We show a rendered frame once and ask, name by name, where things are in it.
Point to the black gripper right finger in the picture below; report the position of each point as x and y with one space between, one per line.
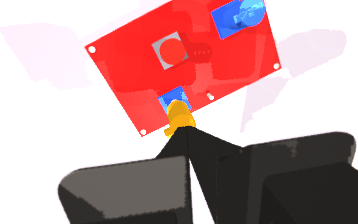
231 176

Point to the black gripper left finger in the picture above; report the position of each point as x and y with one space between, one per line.
112 191

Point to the red circuit board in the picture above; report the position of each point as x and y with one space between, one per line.
183 56

